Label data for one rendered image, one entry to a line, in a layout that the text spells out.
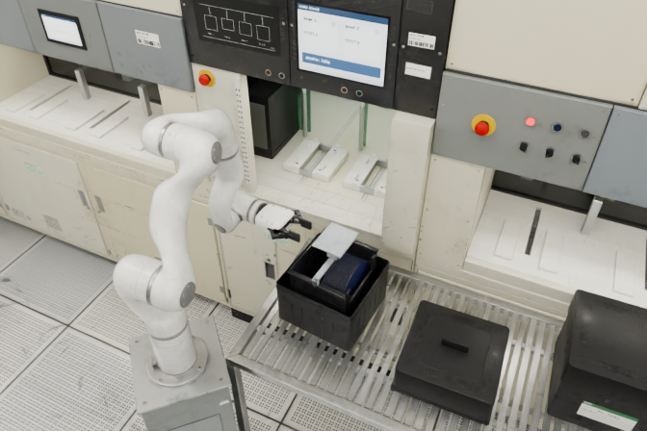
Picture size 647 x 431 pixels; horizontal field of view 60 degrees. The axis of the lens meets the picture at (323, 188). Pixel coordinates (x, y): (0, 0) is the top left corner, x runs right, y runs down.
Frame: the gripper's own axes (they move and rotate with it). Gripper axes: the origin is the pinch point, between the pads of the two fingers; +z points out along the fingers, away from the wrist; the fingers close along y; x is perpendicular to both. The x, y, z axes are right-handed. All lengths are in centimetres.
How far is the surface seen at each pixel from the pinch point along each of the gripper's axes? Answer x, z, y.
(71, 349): -107, -112, 31
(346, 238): 2.8, 15.2, -1.8
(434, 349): -19, 51, 6
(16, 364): -107, -127, 50
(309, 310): -17.9, 11.4, 13.5
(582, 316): -4, 84, -15
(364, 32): 58, 5, -27
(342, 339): -24.4, 23.4, 13.4
